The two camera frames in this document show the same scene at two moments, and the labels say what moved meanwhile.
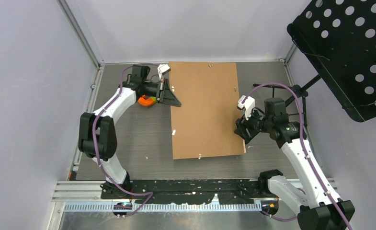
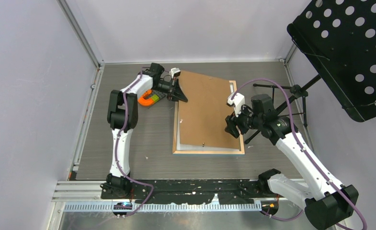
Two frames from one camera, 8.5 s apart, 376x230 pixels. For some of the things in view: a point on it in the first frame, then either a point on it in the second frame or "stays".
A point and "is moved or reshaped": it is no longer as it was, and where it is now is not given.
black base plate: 225,191 stays
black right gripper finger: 244,130 → 231,128
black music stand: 348,42 stays
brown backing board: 204,125 is moved or reshaped
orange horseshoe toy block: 145,102 stays
